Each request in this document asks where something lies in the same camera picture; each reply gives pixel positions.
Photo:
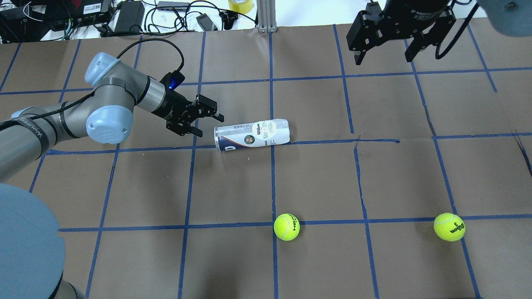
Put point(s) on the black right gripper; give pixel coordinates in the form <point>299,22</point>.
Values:
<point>415,10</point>

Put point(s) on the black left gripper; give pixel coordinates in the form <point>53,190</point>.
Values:
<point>171,105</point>

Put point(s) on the clear tennis ball can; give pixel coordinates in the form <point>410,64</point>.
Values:
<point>252,135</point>

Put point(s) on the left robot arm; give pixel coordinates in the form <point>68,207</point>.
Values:
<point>32,253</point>

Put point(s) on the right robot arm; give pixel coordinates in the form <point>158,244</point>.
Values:
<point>508,17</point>

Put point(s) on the centre Head tennis ball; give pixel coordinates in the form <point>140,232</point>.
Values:
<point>286,227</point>

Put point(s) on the tennis ball near right gripper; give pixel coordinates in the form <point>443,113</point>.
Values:
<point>449,227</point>

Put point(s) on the small black adapter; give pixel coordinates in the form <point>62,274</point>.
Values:
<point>373,9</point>

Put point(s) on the yellow tape roll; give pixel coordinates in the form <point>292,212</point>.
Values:
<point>241,6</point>

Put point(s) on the black power adapter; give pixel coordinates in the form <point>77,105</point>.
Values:
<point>130,16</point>

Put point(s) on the aluminium frame post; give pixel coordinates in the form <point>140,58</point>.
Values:
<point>266,16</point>

